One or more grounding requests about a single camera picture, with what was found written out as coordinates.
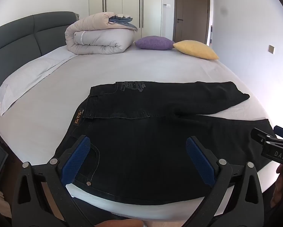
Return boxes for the folded blue denim clothes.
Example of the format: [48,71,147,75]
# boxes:
[108,15,138,32]

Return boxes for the white pillow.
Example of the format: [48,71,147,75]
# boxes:
[0,50,79,117]

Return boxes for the brown door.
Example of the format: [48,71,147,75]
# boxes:
[174,0,211,45]

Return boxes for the black denim pants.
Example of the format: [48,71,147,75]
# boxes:
[54,81,278,206]

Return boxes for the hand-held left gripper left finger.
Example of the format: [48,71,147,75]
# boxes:
[11,135,95,227]

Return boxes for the grey upholstered headboard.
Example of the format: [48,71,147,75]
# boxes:
[0,11,79,104]

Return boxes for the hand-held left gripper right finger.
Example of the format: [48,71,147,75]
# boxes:
[185,136,265,227]

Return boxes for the bed with white sheet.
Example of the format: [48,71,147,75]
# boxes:
[0,44,278,221]

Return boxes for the white wardrobe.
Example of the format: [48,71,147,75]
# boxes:
[89,0,175,42]

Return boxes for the purple cushion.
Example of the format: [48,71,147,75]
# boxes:
[134,36,175,51]

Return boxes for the folded beige duvet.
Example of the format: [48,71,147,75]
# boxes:
[65,12,135,55]

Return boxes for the yellow cushion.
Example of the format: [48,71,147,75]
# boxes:
[173,40,220,60]

